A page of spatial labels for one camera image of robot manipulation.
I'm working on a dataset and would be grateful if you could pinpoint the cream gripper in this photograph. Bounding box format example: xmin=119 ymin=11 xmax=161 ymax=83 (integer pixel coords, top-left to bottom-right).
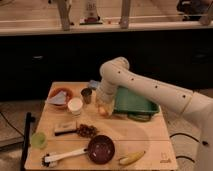
xmin=96 ymin=98 xmax=114 ymax=117

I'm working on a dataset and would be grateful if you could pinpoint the red apple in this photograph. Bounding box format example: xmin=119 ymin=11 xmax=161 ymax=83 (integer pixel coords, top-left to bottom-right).
xmin=98 ymin=107 xmax=109 ymax=117

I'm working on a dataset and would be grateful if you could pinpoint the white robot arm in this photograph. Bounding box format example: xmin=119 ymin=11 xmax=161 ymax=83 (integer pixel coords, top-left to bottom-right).
xmin=96 ymin=57 xmax=213 ymax=171

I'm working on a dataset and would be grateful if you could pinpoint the metal cup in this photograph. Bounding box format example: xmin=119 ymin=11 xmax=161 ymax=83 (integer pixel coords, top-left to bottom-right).
xmin=81 ymin=88 xmax=92 ymax=104

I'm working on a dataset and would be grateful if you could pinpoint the white paper cup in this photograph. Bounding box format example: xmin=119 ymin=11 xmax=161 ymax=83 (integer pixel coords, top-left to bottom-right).
xmin=67 ymin=97 xmax=83 ymax=116

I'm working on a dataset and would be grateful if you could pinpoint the green plastic cup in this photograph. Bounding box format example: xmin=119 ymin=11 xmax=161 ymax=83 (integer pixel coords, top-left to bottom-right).
xmin=30 ymin=132 xmax=47 ymax=149

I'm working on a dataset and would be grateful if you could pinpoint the green plastic tray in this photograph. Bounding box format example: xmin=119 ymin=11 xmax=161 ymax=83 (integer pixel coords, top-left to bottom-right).
xmin=113 ymin=87 xmax=159 ymax=122

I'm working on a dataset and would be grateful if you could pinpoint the blue sponge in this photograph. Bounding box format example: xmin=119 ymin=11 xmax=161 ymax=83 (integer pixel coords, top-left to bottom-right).
xmin=87 ymin=80 xmax=100 ymax=90

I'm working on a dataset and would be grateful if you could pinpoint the pile of brown nuts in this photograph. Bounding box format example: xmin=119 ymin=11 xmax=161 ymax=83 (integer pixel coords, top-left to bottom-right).
xmin=77 ymin=124 xmax=98 ymax=138

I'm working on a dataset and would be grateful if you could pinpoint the grey folded cloth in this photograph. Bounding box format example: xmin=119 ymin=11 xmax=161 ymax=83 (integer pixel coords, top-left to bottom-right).
xmin=47 ymin=91 xmax=66 ymax=105

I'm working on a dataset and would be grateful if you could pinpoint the dark brown bowl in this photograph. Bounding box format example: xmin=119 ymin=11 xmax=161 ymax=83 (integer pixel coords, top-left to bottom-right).
xmin=88 ymin=135 xmax=115 ymax=164

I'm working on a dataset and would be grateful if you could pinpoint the yellow banana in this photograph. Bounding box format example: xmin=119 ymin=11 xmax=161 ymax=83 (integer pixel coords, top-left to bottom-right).
xmin=119 ymin=151 xmax=145 ymax=166

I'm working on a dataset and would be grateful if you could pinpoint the black stand left of table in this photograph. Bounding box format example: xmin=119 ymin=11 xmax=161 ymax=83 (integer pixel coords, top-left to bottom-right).
xmin=20 ymin=112 xmax=35 ymax=171

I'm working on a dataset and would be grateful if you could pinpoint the wooden block with black handle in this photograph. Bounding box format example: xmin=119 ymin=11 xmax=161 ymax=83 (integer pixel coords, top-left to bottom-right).
xmin=54 ymin=121 xmax=77 ymax=136

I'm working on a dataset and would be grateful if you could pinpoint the black cable on floor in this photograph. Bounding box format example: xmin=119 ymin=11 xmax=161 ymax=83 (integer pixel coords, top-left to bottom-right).
xmin=169 ymin=132 xmax=201 ymax=164

